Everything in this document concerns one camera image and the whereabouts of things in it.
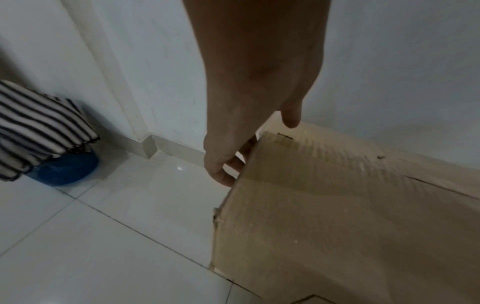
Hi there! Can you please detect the person's left hand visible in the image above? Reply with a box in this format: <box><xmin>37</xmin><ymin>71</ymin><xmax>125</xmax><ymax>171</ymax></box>
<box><xmin>181</xmin><ymin>0</ymin><xmax>333</xmax><ymax>188</ymax></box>

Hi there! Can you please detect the blue round object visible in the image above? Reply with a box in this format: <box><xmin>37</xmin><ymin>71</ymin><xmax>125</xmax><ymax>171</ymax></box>
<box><xmin>24</xmin><ymin>142</ymin><xmax>101</xmax><ymax>187</ymax></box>

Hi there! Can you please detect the brown cardboard box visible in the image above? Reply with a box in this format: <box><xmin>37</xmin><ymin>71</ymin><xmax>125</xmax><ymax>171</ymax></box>
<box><xmin>208</xmin><ymin>111</ymin><xmax>480</xmax><ymax>304</ymax></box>

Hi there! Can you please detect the striped cloth bag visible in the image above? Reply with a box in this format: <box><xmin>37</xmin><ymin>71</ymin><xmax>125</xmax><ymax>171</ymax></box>
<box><xmin>0</xmin><ymin>79</ymin><xmax>102</xmax><ymax>182</ymax></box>

